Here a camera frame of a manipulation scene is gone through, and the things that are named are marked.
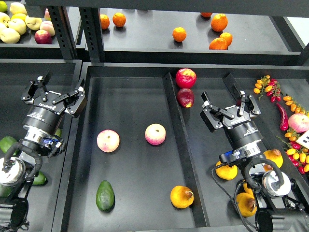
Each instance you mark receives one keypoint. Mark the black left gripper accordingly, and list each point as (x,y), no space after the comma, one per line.
(48,109)

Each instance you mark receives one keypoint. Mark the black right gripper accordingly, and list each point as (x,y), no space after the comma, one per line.
(236,120)

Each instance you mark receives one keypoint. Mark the dark green avocado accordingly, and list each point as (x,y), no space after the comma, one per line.
(105,196)

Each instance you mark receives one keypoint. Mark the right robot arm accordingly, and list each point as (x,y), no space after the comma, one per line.
(280,205)

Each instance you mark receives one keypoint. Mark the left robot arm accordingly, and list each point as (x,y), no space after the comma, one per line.
(23,159)

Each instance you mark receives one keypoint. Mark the green avocado in left tray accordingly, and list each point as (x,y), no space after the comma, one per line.
(6,142)

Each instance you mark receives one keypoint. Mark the dark red apple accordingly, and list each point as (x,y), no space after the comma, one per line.
(185,97)

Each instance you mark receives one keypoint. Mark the bright red apple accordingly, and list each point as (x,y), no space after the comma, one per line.
(185,78)

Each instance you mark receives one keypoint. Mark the red apple on shelf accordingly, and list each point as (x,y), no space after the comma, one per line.
(43,37)

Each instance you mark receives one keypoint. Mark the red chili pepper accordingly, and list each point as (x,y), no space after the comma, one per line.
(284,118)

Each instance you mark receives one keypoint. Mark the pink apple left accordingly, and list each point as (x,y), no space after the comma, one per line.
(108,141)

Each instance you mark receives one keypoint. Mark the pink apple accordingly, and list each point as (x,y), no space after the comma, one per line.
(108,141)
(155,134)
(299,122)

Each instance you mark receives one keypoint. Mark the pink apple centre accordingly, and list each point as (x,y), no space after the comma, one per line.
(155,134)

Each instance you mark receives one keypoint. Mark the orange on shelf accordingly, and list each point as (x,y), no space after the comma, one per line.
(179,34)

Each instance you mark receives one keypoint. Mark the pink apple right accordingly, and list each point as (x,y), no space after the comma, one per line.
(299,122)

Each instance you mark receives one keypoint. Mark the black middle tray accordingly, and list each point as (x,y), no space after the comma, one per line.
(127,98)

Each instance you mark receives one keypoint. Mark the black tray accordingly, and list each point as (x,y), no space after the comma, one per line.
(14,77)
(127,98)

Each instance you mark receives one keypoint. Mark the black left tray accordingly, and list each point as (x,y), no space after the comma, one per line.
(14,77)

